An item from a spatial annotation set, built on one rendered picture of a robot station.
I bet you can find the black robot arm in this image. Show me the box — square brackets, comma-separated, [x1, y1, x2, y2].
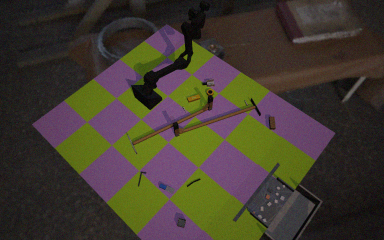
[140, 8, 202, 96]

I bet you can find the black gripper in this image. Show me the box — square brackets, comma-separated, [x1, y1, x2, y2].
[195, 0, 210, 29]

